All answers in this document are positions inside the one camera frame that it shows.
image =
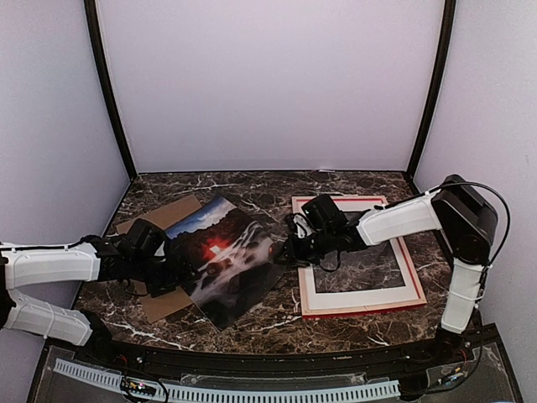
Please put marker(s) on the white photo mat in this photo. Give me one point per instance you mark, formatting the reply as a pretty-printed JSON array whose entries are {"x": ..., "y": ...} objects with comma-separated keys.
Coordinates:
[{"x": 361, "y": 298}]

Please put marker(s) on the white slotted cable duct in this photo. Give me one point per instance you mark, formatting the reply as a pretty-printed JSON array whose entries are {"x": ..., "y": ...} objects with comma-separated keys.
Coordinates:
[{"x": 160, "y": 391}]

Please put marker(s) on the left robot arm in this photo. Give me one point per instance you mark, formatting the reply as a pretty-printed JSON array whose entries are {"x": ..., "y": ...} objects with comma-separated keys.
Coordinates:
[{"x": 91, "y": 259}]

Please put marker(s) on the black front rail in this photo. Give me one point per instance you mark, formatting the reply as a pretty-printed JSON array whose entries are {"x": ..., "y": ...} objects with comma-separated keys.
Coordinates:
[{"x": 169, "y": 364}]

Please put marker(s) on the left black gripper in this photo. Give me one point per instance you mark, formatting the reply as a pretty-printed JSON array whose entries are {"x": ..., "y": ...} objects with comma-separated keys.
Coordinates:
[{"x": 174, "y": 279}]

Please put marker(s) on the black corner post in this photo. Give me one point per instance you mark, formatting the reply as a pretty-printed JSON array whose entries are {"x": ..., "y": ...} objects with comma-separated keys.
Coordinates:
[
  {"x": 442, "y": 51},
  {"x": 100, "y": 60}
]

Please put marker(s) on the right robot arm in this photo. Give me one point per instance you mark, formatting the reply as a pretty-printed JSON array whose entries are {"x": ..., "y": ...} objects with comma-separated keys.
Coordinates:
[{"x": 455, "y": 207}]

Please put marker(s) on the left black corner post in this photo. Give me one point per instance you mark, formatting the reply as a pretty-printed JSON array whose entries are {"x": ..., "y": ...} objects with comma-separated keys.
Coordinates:
[{"x": 100, "y": 60}]

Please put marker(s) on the landscape photo print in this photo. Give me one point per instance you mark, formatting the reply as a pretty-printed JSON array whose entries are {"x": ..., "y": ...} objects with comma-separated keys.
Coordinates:
[{"x": 225, "y": 260}]

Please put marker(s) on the right black corner post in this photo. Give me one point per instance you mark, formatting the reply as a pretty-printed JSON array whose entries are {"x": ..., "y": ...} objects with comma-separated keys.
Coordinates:
[{"x": 442, "y": 51}]

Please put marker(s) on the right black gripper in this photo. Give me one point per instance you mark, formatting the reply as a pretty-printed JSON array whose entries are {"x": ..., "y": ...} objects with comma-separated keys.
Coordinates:
[{"x": 293, "y": 251}]

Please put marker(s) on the brown cardboard backing board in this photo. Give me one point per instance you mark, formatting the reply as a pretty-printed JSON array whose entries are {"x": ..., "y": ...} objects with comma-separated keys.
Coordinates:
[{"x": 156, "y": 308}]

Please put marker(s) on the red wooden picture frame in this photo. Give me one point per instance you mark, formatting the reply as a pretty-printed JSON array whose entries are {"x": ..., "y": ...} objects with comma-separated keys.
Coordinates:
[{"x": 415, "y": 294}]

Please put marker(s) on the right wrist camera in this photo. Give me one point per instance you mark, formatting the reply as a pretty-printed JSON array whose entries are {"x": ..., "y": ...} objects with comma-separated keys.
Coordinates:
[{"x": 323, "y": 214}]

